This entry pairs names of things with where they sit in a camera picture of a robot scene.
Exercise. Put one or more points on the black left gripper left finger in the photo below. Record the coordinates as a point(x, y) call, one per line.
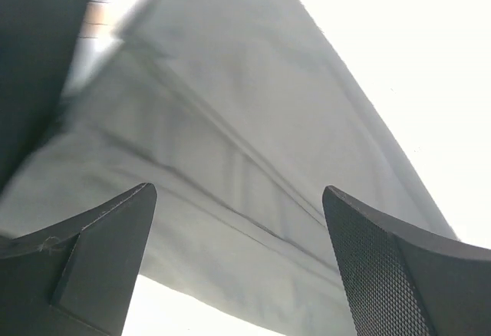
point(77, 276)

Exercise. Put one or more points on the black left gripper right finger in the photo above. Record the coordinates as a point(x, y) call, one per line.
point(400, 279)

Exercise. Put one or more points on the grey t shirt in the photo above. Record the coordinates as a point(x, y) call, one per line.
point(240, 113)

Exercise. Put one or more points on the folded black t shirt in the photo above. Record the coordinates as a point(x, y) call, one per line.
point(38, 40)

